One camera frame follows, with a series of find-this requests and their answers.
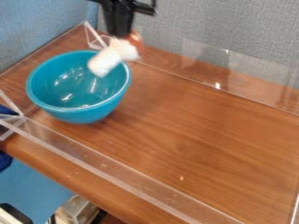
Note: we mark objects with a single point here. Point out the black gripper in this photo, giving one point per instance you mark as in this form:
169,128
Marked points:
125,8

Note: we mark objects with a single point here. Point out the toy mushroom brown cap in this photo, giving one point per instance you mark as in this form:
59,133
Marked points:
123,49

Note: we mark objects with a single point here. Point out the blue bowl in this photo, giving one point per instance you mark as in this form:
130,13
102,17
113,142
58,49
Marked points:
70,92

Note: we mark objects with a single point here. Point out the clear acrylic back barrier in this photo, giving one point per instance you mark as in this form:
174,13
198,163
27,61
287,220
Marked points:
209,70

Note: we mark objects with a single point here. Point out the clear acrylic barrier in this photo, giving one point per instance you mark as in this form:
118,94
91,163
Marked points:
145,187
209,70

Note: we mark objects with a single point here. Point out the clear acrylic front barrier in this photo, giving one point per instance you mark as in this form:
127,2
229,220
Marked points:
145,187

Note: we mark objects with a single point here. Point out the blue object at left edge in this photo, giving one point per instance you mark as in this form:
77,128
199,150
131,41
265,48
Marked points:
6,159

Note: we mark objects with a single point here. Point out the metallic box under table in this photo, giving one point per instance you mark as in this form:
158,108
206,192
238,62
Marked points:
75,211

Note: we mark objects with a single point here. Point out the black device bottom left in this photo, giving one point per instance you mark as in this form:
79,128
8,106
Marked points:
12,216

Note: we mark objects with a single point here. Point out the clear acrylic corner bracket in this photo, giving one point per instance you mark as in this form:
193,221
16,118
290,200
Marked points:
98,41

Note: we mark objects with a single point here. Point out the clear acrylic left bracket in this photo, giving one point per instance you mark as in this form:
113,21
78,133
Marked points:
14,122

